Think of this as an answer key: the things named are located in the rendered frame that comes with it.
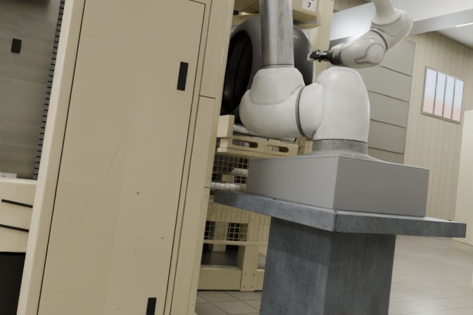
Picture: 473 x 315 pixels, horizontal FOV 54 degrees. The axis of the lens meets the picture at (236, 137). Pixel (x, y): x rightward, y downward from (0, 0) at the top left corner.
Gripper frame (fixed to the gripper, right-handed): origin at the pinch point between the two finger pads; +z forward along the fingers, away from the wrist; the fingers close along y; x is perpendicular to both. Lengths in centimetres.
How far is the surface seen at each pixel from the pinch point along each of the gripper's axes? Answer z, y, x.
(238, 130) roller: 18.5, 19.3, 36.4
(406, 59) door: 467, -464, -110
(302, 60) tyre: 11.0, -1.6, 0.6
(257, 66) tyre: 14.0, 17.8, 7.4
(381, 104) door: 447, -414, -25
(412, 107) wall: 467, -499, -33
